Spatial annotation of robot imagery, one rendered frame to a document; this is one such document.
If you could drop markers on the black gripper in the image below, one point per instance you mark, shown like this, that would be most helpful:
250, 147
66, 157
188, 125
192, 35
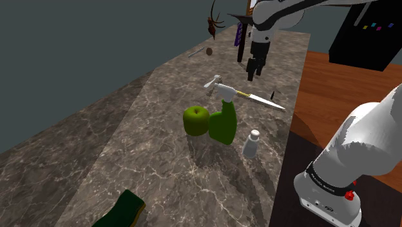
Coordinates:
260, 49

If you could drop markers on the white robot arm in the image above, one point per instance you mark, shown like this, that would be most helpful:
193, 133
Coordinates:
361, 141

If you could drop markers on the small black object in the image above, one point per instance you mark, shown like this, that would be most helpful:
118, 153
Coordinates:
272, 95

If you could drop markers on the black stand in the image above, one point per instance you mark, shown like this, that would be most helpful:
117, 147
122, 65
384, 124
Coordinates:
241, 41

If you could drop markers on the purple rack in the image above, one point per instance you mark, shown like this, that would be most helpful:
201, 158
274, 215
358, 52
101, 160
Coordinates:
238, 34

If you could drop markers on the small brown ball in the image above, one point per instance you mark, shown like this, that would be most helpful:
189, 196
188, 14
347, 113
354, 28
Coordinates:
209, 51

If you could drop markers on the brown dried plant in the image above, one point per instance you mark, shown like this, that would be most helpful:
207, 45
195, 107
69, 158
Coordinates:
212, 26

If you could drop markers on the grey metal pen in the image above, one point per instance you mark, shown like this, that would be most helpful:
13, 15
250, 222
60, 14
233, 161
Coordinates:
196, 52

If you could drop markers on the green spray bottle white nozzle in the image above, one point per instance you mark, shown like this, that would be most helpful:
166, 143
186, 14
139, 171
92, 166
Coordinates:
223, 124

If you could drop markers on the white salt shaker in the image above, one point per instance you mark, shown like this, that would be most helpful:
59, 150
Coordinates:
250, 146

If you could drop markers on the green apple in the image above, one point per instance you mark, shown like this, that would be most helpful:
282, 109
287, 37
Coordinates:
196, 121

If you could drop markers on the black fridge with coloured magnets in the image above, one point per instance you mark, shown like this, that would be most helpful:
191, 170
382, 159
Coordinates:
364, 37

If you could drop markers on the green sponge yellow underside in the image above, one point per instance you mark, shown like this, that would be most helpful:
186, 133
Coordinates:
124, 210

